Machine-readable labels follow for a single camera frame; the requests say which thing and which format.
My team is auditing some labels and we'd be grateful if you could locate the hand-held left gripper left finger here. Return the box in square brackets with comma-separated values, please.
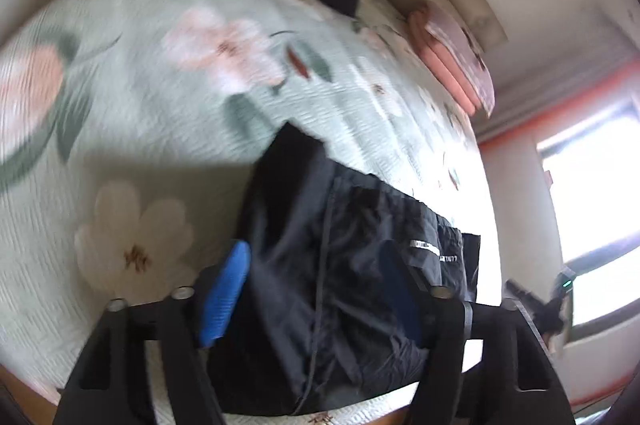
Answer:
[52, 240, 251, 425]

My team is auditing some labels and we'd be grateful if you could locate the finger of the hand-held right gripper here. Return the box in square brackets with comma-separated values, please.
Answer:
[505, 279, 551, 321]

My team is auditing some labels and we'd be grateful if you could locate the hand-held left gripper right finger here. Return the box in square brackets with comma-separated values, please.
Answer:
[380, 250, 576, 425]

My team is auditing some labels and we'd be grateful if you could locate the black hooded jacket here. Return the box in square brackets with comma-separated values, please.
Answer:
[207, 120, 483, 418]

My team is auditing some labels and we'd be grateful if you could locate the window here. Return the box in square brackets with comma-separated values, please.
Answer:
[537, 105, 640, 326]

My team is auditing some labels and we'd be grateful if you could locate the floral bed sheet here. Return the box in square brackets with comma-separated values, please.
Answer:
[0, 0, 503, 425]

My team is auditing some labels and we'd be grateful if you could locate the beige curtain with orange trim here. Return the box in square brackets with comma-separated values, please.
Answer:
[475, 0, 640, 151]

